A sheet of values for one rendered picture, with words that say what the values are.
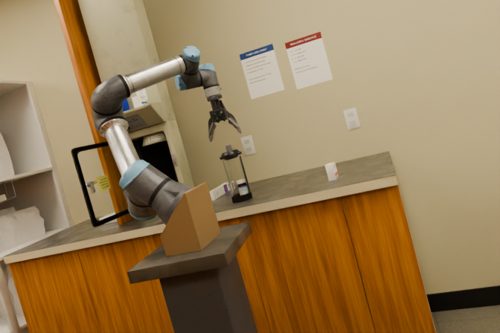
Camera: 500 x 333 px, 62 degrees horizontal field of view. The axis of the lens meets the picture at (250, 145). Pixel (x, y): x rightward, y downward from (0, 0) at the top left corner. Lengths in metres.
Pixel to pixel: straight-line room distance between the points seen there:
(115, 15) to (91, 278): 1.36
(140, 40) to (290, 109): 0.91
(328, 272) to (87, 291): 1.24
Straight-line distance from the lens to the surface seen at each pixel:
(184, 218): 1.29
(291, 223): 1.80
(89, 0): 2.50
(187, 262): 1.26
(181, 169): 2.22
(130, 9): 2.35
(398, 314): 1.91
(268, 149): 2.48
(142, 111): 2.16
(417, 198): 2.46
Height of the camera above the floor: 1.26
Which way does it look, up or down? 2 degrees down
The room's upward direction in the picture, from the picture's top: 15 degrees counter-clockwise
